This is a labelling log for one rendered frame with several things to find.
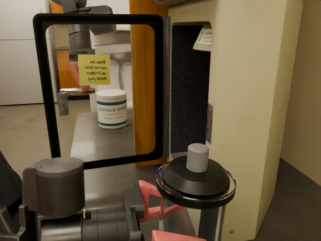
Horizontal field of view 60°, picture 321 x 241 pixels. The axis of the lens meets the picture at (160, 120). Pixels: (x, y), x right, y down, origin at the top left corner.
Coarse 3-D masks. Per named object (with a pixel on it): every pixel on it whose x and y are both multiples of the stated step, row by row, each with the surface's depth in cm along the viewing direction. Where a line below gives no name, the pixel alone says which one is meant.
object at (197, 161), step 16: (192, 144) 37; (176, 160) 39; (192, 160) 36; (208, 160) 40; (176, 176) 35; (192, 176) 35; (208, 176) 35; (224, 176) 36; (192, 192) 34; (208, 192) 34
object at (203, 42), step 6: (204, 24) 56; (210, 24) 54; (204, 30) 55; (210, 30) 54; (198, 36) 58; (204, 36) 55; (210, 36) 53; (198, 42) 56; (204, 42) 54; (210, 42) 53; (198, 48) 56; (204, 48) 54; (210, 48) 53
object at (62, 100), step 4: (60, 92) 68; (64, 92) 67; (60, 96) 66; (64, 96) 66; (60, 100) 67; (64, 100) 67; (60, 104) 67; (64, 104) 67; (60, 108) 67; (64, 108) 68; (60, 112) 68; (64, 112) 68; (68, 112) 68
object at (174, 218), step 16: (160, 176) 37; (176, 192) 34; (224, 192) 35; (160, 208) 38; (176, 208) 35; (192, 208) 34; (208, 208) 33; (224, 208) 36; (160, 224) 39; (176, 224) 36; (192, 224) 35; (208, 224) 35; (208, 240) 36
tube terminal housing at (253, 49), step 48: (192, 0) 53; (240, 0) 42; (288, 0) 44; (240, 48) 44; (288, 48) 52; (240, 96) 47; (288, 96) 64; (240, 144) 50; (240, 192) 53; (240, 240) 57
